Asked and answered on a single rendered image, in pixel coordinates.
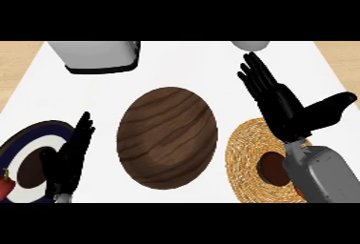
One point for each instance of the red pepper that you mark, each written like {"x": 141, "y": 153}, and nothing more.
{"x": 5, "y": 186}

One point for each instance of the grey appliance with black base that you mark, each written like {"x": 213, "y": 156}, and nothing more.
{"x": 97, "y": 55}

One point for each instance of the pale grey round object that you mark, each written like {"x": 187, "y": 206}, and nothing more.
{"x": 252, "y": 45}

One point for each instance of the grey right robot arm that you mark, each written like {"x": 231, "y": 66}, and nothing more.
{"x": 320, "y": 174}

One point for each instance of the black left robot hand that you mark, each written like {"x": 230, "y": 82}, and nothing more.
{"x": 69, "y": 158}

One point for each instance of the woven straw placemat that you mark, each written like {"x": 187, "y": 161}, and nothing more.
{"x": 246, "y": 158}

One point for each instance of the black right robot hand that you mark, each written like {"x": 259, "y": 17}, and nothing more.
{"x": 281, "y": 105}

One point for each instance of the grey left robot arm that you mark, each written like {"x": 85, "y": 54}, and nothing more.
{"x": 63, "y": 198}

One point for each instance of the brown wooden bowl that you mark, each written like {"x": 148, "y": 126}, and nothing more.
{"x": 168, "y": 137}

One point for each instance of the navy and white plate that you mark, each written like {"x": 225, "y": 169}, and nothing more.
{"x": 25, "y": 149}

